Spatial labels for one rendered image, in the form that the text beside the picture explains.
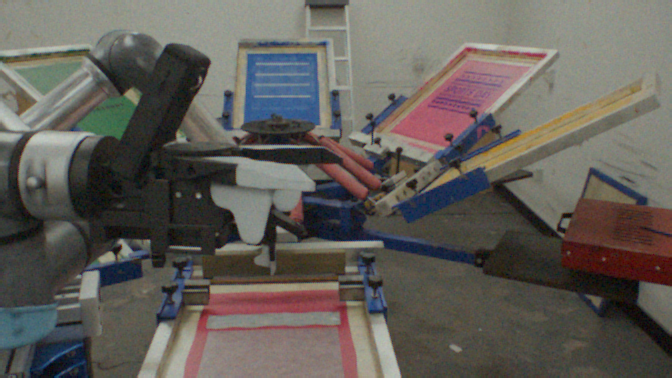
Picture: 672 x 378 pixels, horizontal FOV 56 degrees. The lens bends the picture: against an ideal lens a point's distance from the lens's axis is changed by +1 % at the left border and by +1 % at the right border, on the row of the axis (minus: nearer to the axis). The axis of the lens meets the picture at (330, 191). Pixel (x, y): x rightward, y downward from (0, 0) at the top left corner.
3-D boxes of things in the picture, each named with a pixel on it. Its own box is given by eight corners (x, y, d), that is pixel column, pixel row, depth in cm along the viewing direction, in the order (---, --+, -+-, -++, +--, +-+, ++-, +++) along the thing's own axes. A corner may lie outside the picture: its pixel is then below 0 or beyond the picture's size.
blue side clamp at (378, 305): (386, 329, 167) (387, 306, 165) (368, 330, 167) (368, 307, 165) (372, 280, 196) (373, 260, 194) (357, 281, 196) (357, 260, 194)
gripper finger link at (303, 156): (326, 205, 60) (234, 212, 55) (327, 143, 59) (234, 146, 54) (341, 211, 57) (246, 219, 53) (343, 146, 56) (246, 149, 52)
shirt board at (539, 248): (638, 272, 220) (641, 250, 217) (634, 323, 185) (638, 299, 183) (304, 214, 277) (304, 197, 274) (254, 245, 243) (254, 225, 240)
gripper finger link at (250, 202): (315, 253, 43) (233, 229, 49) (317, 167, 42) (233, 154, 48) (281, 262, 40) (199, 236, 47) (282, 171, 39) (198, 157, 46)
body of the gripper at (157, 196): (249, 233, 55) (119, 226, 56) (249, 136, 53) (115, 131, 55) (222, 257, 47) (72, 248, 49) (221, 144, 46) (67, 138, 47)
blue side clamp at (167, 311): (177, 336, 164) (175, 312, 162) (158, 337, 164) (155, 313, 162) (194, 285, 193) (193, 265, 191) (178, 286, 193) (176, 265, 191)
